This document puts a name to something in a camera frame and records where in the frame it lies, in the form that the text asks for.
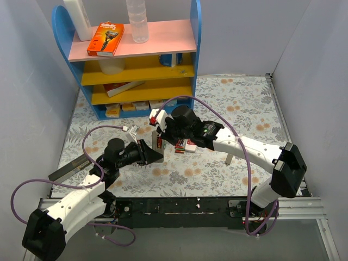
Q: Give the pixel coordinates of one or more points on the white cup on shelf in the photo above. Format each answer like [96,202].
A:
[112,66]

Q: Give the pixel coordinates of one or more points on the grey battery cover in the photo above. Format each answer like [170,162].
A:
[228,159]

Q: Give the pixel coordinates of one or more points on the white bottle on shelf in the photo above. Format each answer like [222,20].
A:
[79,18]

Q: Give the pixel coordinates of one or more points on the orange razor box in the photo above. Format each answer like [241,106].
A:
[105,40]

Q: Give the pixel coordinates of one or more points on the clear plastic water bottle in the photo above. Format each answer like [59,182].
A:
[138,20]

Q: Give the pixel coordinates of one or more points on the cluster of batteries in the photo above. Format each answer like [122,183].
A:
[180,146]

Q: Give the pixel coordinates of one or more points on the black flat bar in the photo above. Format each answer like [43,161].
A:
[70,169]

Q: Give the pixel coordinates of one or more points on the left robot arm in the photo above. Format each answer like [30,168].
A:
[48,231]

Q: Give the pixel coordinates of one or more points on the grey white remote control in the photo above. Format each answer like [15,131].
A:
[154,146]

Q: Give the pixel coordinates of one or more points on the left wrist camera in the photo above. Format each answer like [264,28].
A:
[131,132]

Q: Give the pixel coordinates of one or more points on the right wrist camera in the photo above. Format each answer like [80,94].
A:
[157,119]

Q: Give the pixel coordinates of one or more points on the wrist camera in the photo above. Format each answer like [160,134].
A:
[157,119]
[131,132]

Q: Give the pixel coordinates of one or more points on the yellow sponge pack left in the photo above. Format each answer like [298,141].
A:
[112,110]

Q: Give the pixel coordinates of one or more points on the floral table mat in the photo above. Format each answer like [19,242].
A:
[244,102]

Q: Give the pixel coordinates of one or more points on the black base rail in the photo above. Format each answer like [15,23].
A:
[181,212]

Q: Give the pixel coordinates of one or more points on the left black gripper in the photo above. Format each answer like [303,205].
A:
[141,152]

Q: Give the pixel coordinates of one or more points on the red orange battery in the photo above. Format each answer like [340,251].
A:
[159,143]

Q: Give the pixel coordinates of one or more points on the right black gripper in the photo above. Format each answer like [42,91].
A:
[168,131]

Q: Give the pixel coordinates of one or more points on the blue white carton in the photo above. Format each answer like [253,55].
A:
[171,60]

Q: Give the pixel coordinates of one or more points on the red white remote control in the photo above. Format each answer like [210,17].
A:
[190,146]

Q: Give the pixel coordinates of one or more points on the blue shelf unit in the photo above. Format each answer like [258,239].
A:
[142,61]

